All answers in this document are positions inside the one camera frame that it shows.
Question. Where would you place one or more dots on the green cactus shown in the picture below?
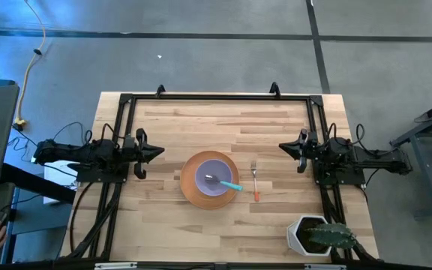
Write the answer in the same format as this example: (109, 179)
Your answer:
(332, 236)

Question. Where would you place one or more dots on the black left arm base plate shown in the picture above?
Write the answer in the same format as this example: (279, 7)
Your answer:
(99, 176)

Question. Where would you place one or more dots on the white geometric plant pot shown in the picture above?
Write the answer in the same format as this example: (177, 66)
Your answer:
(293, 236)

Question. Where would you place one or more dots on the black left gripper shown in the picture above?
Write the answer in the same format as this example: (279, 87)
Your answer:
(139, 170)

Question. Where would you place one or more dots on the black aluminium table frame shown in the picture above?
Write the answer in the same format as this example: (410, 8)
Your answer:
(219, 97)

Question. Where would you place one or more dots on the dark side desk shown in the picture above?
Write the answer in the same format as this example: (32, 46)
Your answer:
(36, 221)

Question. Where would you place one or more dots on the dark metal cart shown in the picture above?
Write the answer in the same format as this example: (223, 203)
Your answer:
(426, 123)

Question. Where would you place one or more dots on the white paper sheet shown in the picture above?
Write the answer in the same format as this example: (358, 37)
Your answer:
(56, 174)

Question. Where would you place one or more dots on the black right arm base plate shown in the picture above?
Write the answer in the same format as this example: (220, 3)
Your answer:
(351, 178)

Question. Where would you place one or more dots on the purple bowl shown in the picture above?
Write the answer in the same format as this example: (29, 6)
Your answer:
(216, 168)

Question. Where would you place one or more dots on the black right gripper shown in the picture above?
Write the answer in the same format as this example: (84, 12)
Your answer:
(303, 165)

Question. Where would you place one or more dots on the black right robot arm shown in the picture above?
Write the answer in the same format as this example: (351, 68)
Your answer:
(373, 163)

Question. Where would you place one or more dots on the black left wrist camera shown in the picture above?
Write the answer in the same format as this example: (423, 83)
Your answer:
(129, 143)

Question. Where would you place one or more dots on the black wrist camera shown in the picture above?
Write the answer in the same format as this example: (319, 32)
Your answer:
(312, 139)
(129, 143)

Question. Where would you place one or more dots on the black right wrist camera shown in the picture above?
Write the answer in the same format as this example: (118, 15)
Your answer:
(312, 139)

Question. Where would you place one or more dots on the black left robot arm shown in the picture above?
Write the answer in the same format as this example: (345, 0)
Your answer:
(84, 153)

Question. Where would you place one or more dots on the orange plate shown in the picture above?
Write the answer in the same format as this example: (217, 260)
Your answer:
(189, 187)

